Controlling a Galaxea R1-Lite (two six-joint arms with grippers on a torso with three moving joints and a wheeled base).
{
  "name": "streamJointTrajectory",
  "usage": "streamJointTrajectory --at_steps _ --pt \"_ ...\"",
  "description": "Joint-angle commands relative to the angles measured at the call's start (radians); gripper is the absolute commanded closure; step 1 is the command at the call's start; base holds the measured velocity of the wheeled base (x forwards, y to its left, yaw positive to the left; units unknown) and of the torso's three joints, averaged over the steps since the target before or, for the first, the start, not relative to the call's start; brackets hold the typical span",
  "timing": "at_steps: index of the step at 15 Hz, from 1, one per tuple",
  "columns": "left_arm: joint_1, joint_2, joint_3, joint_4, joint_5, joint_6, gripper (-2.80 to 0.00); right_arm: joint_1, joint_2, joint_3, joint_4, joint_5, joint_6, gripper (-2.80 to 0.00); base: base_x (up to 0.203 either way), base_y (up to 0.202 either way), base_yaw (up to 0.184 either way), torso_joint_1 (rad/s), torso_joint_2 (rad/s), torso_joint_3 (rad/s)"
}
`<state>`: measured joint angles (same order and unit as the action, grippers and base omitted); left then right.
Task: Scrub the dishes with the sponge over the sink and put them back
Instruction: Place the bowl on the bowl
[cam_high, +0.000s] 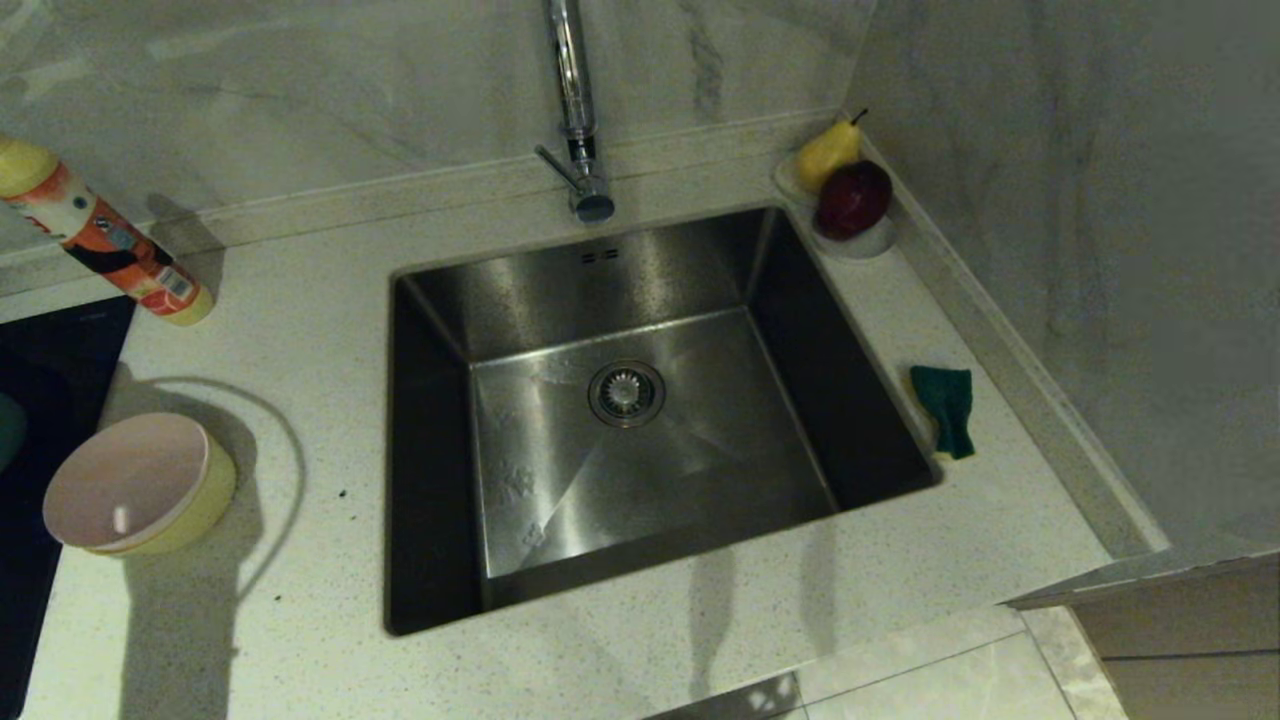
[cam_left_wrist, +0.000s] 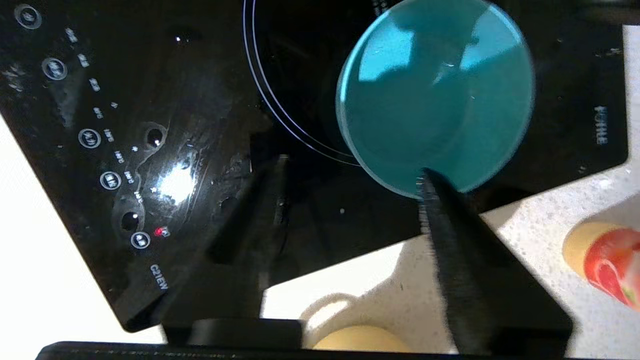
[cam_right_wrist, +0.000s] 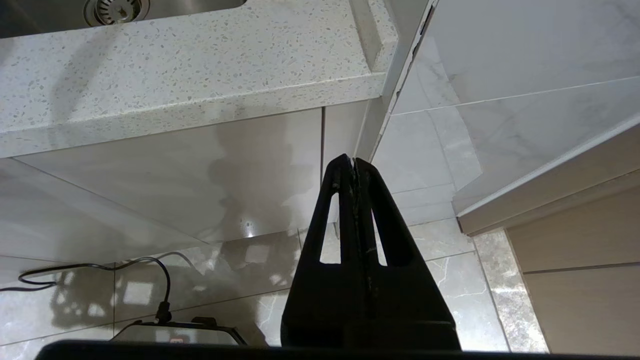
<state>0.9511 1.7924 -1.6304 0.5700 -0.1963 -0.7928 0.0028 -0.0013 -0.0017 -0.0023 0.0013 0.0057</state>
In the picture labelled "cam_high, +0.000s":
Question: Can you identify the chrome faucet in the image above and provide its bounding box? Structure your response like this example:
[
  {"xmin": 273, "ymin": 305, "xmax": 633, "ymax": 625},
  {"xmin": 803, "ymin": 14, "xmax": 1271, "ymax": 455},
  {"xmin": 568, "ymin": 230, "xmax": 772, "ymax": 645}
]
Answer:
[{"xmin": 530, "ymin": 0, "xmax": 616, "ymax": 223}]

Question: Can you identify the green and yellow sponge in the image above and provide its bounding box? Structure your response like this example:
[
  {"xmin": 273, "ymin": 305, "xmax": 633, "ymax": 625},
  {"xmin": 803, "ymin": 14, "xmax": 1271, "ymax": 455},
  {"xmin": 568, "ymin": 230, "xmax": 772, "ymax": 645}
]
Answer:
[{"xmin": 910, "ymin": 365, "xmax": 974, "ymax": 460}]

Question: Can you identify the yellow plastic bowl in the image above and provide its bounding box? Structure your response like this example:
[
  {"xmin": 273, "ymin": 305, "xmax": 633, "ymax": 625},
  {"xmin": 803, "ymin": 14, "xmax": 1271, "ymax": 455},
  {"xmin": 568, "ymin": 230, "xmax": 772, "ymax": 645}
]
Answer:
[{"xmin": 85, "ymin": 428, "xmax": 238, "ymax": 557}]

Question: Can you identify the pink plastic bowl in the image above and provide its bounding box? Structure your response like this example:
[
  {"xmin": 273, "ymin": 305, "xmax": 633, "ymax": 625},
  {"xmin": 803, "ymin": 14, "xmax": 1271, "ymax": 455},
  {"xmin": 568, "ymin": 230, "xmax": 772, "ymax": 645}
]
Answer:
[{"xmin": 43, "ymin": 413, "xmax": 211, "ymax": 551}]

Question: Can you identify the yellow-capped dish soap bottle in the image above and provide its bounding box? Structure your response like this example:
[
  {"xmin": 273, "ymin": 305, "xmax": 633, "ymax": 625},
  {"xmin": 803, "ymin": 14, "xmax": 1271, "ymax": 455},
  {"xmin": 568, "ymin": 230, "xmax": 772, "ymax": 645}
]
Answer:
[{"xmin": 0, "ymin": 135, "xmax": 216, "ymax": 327}]

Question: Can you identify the blue plastic bowl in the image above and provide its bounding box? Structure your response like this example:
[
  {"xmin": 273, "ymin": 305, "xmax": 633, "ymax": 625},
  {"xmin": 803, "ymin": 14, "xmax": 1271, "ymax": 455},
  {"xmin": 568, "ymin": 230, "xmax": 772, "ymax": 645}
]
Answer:
[{"xmin": 0, "ymin": 392, "xmax": 28, "ymax": 473}]

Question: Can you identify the round metal sink drain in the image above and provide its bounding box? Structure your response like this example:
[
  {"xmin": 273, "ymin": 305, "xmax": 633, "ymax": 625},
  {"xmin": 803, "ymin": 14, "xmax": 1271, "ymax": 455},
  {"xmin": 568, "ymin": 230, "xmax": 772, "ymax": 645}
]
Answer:
[{"xmin": 588, "ymin": 360, "xmax": 667, "ymax": 429}]

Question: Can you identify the stainless steel sink basin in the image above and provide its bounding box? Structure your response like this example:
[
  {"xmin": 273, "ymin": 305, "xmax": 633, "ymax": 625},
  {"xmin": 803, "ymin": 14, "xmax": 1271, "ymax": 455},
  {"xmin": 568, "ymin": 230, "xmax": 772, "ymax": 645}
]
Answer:
[{"xmin": 384, "ymin": 205, "xmax": 943, "ymax": 636}]

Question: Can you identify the small white fruit dish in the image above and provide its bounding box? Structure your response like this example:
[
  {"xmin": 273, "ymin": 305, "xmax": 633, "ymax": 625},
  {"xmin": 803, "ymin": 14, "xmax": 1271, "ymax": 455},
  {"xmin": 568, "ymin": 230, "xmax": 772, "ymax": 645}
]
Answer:
[{"xmin": 775, "ymin": 150, "xmax": 897, "ymax": 263}]

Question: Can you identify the dark red apple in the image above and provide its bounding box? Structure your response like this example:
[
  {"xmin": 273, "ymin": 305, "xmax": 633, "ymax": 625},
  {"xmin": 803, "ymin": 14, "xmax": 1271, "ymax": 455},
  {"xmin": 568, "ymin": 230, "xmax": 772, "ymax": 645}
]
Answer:
[{"xmin": 816, "ymin": 160, "xmax": 894, "ymax": 242}]

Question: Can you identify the yellow pear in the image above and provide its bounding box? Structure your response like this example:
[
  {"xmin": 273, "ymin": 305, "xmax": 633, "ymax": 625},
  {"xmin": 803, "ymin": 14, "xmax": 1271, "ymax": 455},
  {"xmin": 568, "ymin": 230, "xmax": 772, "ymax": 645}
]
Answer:
[{"xmin": 796, "ymin": 110, "xmax": 871, "ymax": 195}]

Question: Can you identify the black induction cooktop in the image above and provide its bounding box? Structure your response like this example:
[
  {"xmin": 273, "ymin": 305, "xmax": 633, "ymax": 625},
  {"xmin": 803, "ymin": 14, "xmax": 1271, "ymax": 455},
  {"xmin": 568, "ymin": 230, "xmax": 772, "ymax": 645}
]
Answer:
[{"xmin": 0, "ymin": 297, "xmax": 136, "ymax": 720}]

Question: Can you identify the beige cabinet front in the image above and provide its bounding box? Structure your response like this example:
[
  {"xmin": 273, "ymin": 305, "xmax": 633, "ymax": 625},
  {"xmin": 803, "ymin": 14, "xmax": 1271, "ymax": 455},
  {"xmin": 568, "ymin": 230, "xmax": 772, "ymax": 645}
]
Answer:
[{"xmin": 1005, "ymin": 550, "xmax": 1280, "ymax": 720}]

